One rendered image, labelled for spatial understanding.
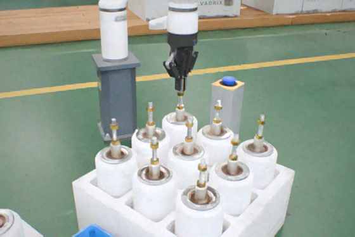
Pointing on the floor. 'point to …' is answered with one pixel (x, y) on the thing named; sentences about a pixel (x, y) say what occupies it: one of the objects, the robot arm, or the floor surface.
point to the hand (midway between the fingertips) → (180, 83)
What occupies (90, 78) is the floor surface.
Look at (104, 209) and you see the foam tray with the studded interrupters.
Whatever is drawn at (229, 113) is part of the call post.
